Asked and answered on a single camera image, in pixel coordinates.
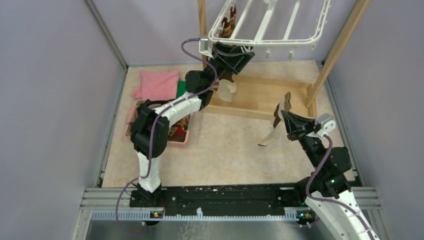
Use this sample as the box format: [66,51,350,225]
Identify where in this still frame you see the right wooden rack post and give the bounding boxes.
[305,0,371,108]

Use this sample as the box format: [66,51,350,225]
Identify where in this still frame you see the pink towel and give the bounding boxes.
[131,70,180,101]

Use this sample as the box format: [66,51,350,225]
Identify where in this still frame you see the left wooden rack post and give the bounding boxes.
[197,0,208,37]

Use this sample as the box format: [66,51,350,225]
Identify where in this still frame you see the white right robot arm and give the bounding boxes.
[281,110,379,240]

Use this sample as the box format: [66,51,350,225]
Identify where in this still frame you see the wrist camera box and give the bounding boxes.
[315,113,337,137]
[198,37,214,58]

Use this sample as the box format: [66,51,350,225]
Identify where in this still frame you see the white clip drying hanger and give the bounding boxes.
[207,0,331,48]

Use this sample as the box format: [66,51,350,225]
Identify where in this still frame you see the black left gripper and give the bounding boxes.
[202,41,255,90]

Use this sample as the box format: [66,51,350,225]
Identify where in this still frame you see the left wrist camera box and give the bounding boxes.
[198,37,214,58]

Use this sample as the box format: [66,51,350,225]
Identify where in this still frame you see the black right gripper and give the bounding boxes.
[281,108,324,169]

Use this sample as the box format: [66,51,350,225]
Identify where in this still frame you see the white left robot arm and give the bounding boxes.
[130,42,255,207]

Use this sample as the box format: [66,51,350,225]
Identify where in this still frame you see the wooden rack base tray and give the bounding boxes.
[202,74,317,120]

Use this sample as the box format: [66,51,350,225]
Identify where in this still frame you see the wooden rack post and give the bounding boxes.
[305,0,371,108]
[197,0,208,37]

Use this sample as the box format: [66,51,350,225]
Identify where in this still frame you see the pink perforated basket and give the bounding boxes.
[124,99,193,148]

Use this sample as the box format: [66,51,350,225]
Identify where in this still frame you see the white cable duct strip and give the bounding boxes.
[91,208,314,222]

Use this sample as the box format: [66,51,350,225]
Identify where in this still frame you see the green cloth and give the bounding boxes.
[176,80,187,98]

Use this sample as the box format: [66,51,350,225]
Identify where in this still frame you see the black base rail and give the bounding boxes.
[129,181,307,208]

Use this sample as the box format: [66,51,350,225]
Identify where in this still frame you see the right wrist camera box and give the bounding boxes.
[315,113,337,137]

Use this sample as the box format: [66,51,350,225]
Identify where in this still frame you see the cream brown block sock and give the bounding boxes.
[216,74,237,102]

